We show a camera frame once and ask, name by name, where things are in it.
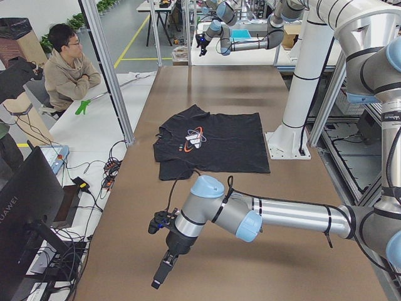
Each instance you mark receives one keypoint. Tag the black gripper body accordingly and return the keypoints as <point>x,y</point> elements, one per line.
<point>178,242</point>
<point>203,47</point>

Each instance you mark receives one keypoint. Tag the aluminium frame post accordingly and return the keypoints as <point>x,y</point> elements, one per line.
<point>95,30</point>

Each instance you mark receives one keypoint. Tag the green grabber tool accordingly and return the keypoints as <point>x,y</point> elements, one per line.
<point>82,108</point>

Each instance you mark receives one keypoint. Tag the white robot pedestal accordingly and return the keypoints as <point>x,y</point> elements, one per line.
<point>289,140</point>

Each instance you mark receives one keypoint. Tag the seated person beige hoodie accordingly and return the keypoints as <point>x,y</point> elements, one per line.
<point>68,73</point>

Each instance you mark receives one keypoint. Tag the blue teach pendant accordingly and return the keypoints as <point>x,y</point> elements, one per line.
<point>56,156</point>

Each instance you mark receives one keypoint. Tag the black power adapter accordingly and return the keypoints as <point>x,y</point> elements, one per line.
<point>82,184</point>

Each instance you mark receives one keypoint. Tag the red black power strip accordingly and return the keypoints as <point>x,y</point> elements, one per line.
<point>110,172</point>

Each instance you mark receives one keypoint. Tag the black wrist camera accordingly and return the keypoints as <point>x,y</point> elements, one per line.
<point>162,219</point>

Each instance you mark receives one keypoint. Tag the black graphic t-shirt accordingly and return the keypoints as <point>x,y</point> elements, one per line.
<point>195,139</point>

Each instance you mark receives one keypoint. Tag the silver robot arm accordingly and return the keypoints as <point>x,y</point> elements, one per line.
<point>367,33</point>
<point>251,36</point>

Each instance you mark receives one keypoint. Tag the black Huawei monitor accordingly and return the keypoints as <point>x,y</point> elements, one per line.
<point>30,202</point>

